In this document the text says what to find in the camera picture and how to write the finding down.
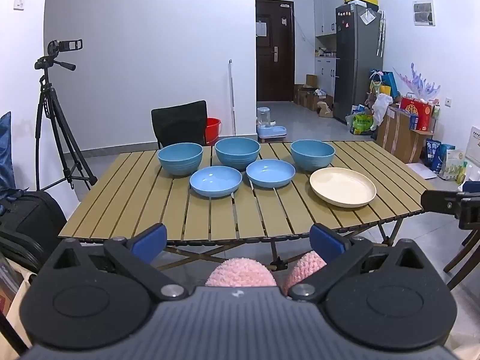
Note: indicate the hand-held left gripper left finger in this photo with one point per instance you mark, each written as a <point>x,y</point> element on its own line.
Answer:
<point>150,238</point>

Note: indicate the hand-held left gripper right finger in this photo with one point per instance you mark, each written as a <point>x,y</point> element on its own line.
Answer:
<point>326,240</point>

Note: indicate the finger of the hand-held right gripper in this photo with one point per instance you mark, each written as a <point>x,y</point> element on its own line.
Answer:
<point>442,202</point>
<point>473,187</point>

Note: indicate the cream plate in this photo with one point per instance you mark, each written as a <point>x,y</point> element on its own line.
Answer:
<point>342,187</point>

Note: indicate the blue deep bowl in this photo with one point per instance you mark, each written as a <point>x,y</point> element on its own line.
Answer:
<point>180,159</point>
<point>237,153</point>
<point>312,155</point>

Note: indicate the blue shallow plate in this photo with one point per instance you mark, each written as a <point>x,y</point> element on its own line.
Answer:
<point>270,174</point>
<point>216,182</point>

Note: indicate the yellow green bottle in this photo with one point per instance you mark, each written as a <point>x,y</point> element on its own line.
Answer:
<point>462,174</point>

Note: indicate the white green bag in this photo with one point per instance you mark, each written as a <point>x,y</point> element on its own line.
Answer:
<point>454,165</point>

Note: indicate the pink fuzzy slipper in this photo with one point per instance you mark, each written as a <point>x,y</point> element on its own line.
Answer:
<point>240,273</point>
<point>305,266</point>

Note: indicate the tan slatted folding table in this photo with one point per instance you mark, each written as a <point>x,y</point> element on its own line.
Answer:
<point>150,202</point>

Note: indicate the white floor scale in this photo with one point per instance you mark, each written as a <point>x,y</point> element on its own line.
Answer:
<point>422,170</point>

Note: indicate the white printed board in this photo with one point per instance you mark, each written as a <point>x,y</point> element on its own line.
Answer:
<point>473,146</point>

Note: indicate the blue pet food bag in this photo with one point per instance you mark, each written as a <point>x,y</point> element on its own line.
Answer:
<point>437,155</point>

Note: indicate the large cardboard box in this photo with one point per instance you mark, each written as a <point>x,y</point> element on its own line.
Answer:
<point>397,138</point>

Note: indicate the red gift box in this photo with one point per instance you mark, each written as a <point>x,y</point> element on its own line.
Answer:
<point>416,114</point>

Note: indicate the green pet food bag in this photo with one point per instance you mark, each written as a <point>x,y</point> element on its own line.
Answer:
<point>362,124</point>

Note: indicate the white plastic bag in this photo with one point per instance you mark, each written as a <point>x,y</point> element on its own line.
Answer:
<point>381,107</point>

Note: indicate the purple paper decoration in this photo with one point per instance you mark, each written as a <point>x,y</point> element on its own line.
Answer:
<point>418,82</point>

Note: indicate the black fabric chair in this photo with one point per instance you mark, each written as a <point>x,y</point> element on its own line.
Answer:
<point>179,122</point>

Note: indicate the black bag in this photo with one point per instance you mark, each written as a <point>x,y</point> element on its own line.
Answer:
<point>30,217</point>

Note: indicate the red bucket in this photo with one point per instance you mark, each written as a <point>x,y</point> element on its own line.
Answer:
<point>213,131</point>

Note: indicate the blue pet feeder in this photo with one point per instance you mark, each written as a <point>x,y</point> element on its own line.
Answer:
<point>268,125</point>

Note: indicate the tan cardboard cat scratcher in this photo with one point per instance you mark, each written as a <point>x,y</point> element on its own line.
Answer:
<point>324,109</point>

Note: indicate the blue gift bag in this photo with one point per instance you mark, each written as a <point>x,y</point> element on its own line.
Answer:
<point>386,80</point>

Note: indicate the pile of small cardboard boxes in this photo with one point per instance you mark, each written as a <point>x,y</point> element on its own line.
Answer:
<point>311,97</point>

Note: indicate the beige tote bag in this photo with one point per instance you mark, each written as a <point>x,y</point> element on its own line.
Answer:
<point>20,307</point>

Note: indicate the flat mop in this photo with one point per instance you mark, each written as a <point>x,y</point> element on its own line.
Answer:
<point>232,97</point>

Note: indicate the white base cabinet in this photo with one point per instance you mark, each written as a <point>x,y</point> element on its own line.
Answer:
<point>326,77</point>

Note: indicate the grey refrigerator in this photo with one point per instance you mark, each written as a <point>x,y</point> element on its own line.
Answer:
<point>354,63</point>

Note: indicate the black tripod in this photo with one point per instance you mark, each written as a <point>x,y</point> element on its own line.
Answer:
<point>47,93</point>

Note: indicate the dark brown door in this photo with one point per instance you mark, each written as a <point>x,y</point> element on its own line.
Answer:
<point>273,52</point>

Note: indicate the white paper on refrigerator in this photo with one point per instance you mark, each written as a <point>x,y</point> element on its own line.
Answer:
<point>367,18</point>

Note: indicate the white wall panel box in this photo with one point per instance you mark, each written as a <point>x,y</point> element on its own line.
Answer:
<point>424,13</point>

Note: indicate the white wall cabinet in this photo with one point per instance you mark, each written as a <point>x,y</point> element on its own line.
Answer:
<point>330,11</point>

